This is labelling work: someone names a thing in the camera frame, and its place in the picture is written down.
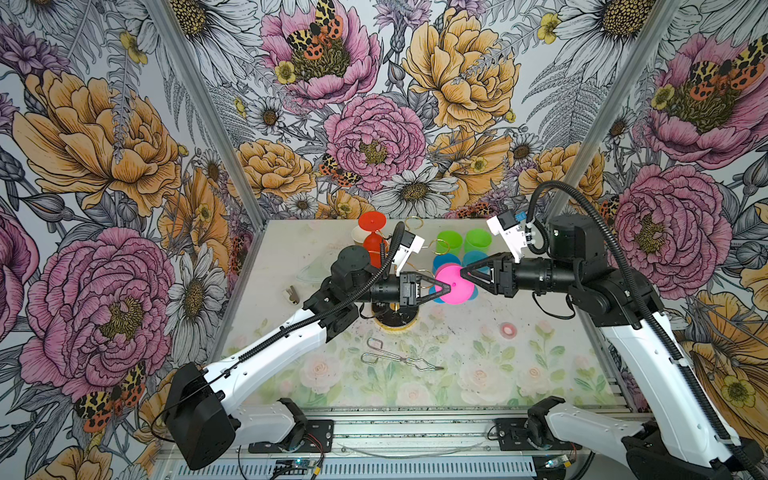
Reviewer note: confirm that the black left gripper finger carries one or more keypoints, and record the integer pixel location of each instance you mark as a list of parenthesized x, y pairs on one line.
[(433, 295), (431, 284)]

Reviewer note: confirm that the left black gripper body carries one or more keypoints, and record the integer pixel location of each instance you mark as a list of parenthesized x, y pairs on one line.
[(407, 288)]

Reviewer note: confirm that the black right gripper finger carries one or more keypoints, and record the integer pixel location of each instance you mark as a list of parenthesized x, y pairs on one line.
[(480, 282), (479, 267)]

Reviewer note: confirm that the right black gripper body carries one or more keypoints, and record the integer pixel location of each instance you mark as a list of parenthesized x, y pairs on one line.
[(510, 286)]

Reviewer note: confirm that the pink wine glass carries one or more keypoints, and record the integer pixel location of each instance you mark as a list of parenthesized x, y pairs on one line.
[(461, 290)]

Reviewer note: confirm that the blue wine glass front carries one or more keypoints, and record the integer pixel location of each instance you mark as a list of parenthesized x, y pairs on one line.
[(445, 261)]

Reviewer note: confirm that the blue wine glass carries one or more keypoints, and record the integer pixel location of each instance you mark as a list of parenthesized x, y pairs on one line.
[(445, 261), (472, 257)]

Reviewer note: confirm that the green wine glass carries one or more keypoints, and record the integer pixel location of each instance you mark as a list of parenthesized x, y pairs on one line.
[(449, 242), (477, 240)]

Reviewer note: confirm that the green wine glass front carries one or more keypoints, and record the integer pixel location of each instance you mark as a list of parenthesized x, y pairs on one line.
[(449, 242)]

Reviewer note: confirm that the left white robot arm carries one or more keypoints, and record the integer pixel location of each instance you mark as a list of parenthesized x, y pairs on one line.
[(204, 414)]

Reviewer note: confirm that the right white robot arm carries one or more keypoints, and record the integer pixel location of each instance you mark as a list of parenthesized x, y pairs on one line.
[(579, 256)]

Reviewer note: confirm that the red wine glass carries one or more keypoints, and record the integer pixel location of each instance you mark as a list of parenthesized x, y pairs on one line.
[(372, 224)]

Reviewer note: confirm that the brown paper cup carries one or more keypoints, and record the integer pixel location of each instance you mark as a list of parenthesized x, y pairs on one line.
[(359, 235)]

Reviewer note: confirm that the clear plastic bowl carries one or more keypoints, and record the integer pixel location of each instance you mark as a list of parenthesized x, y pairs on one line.
[(316, 270)]

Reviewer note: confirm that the small tan clip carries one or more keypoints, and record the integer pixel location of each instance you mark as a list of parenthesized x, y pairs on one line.
[(291, 295)]

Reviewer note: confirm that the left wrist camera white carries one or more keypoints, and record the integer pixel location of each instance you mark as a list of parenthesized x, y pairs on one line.
[(409, 244)]

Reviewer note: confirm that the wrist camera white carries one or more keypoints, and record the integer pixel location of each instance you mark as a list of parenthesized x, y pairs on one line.
[(513, 229), (409, 244)]

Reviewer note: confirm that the gold wire glass rack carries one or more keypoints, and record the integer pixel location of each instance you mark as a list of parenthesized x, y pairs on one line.
[(396, 312)]

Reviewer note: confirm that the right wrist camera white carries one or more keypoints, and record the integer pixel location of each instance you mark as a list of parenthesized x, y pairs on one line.
[(513, 229)]

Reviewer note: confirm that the metal wire tongs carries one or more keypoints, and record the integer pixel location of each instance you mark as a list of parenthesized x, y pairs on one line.
[(376, 352)]

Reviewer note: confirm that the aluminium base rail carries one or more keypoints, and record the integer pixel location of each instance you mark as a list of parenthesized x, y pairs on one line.
[(405, 444)]

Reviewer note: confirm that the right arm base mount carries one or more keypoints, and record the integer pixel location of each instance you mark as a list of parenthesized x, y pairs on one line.
[(511, 434)]

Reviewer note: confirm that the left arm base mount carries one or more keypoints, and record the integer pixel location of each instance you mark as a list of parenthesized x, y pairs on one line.
[(314, 436)]

